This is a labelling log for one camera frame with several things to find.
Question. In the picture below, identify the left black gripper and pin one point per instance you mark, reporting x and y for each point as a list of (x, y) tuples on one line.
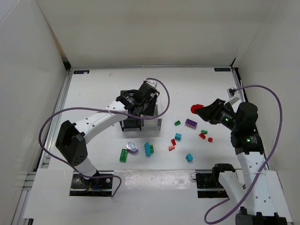
[(151, 108)]

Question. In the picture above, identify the purple round lotus lego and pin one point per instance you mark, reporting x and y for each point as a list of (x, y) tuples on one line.
[(132, 147)]

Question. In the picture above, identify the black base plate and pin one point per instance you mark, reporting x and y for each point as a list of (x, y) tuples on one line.
[(206, 186), (101, 188)]

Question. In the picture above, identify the purple rectangular lego brick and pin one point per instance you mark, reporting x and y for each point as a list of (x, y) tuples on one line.
[(190, 123)]

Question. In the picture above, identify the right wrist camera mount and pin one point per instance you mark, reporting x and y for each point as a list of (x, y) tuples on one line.
[(234, 96)]

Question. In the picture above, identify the cyan long lego brick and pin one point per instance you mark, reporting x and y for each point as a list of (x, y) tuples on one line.
[(147, 149)]

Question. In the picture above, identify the small green sloped lego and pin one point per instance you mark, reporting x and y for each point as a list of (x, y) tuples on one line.
[(177, 123)]

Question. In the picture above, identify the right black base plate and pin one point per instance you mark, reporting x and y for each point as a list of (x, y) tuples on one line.
[(206, 186)]

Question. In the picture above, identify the cyan small lego brick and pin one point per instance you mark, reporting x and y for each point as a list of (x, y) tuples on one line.
[(178, 136)]

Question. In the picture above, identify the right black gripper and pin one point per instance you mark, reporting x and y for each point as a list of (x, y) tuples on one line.
[(215, 111)]

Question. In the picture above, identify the red sloped lego brick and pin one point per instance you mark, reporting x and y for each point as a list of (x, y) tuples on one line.
[(202, 135)]

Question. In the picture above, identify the black slotted container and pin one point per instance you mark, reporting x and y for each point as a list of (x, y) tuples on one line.
[(130, 124)]

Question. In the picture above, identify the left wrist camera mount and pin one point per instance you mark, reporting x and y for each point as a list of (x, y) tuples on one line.
[(151, 82)]

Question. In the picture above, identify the white slotted container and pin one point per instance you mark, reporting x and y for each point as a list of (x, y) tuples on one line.
[(155, 123)]

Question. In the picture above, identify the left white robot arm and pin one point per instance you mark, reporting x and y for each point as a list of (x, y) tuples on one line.
[(73, 138)]

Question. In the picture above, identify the green lego under cyan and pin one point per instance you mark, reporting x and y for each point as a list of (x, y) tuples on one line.
[(151, 149)]

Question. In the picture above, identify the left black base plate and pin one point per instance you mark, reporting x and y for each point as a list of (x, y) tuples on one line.
[(101, 188)]

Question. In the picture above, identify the red curved lego upper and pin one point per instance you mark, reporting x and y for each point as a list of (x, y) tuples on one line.
[(173, 142)]

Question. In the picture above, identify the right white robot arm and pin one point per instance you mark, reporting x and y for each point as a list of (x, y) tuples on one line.
[(254, 205)]

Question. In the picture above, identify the green flat lego plate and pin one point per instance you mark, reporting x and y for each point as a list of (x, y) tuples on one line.
[(123, 155)]

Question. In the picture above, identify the cyan lego brick lower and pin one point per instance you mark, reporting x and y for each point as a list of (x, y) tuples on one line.
[(189, 157)]

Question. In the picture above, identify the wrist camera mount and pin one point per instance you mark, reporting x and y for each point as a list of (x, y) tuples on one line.
[(234, 96), (151, 82)]

